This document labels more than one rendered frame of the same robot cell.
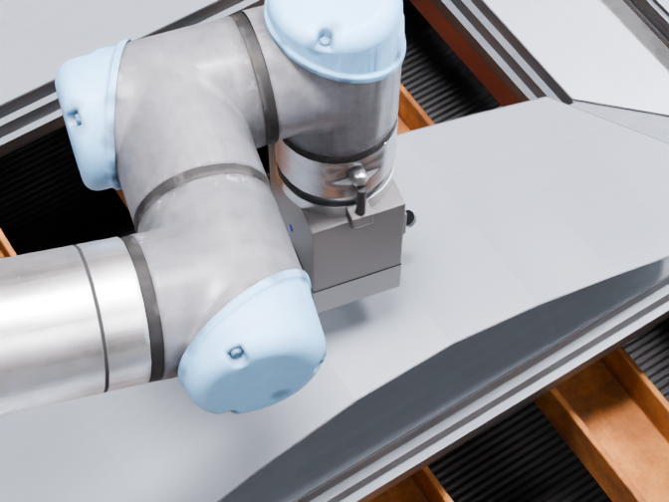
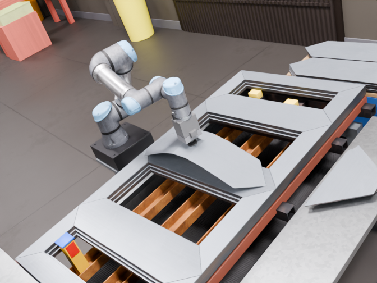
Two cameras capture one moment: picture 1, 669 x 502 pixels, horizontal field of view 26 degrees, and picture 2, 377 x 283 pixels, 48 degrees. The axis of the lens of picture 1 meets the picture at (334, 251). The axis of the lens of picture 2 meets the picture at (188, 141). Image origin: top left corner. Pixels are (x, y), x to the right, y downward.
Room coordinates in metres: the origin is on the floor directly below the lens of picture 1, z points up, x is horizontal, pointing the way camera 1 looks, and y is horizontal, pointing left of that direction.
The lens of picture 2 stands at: (0.40, -1.53, 1.97)
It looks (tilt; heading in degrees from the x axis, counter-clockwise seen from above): 32 degrees down; 86
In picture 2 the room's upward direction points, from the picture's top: 20 degrees counter-clockwise
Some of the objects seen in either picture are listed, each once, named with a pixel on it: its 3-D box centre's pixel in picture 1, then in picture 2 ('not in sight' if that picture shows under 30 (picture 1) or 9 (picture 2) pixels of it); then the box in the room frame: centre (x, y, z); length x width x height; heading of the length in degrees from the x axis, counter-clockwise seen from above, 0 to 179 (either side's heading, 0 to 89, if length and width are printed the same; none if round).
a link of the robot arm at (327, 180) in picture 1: (336, 138); (180, 110); (0.52, 0.00, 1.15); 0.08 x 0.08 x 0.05
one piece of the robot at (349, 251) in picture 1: (352, 203); (187, 126); (0.52, -0.01, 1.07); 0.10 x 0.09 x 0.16; 111
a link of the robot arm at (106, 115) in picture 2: not in sight; (106, 115); (0.17, 0.64, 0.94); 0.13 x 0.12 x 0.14; 19
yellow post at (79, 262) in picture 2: not in sight; (76, 257); (-0.10, -0.17, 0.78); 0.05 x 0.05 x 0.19; 33
